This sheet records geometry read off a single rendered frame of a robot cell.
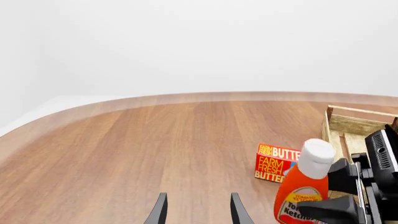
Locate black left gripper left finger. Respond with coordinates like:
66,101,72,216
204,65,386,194
144,192,169,224

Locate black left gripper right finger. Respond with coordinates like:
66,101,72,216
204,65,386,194
230,192,256,224

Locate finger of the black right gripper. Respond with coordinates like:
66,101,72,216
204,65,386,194
296,195,362,224
327,157,359,195

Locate red tomato ketchup bottle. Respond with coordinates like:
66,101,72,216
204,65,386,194
273,138,336,224

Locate wooden slat tray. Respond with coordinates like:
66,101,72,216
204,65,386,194
321,105,398,200

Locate flat black plate on stalk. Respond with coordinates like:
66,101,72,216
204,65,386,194
364,123,398,174

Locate red butter box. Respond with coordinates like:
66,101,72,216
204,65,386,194
254,142,302,184

